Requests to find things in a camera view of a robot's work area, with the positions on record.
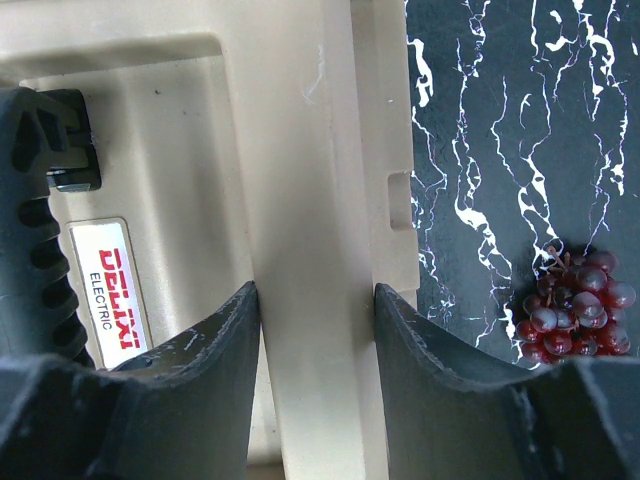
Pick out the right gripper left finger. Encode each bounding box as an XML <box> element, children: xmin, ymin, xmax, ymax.
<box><xmin>1</xmin><ymin>282</ymin><xmax>261</xmax><ymax>479</ymax></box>

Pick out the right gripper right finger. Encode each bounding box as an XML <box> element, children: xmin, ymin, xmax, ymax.
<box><xmin>374</xmin><ymin>284</ymin><xmax>639</xmax><ymax>479</ymax></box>

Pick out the tan plastic tool box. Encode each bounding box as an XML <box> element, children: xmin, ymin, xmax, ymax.
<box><xmin>1</xmin><ymin>1</ymin><xmax>419</xmax><ymax>479</ymax></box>

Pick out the dark purple grape bunch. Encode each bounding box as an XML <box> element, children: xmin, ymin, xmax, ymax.
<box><xmin>515</xmin><ymin>246</ymin><xmax>637</xmax><ymax>364</ymax></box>

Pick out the black marble pattern mat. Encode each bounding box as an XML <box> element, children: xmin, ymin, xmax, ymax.
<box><xmin>405</xmin><ymin>1</ymin><xmax>639</xmax><ymax>365</ymax></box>

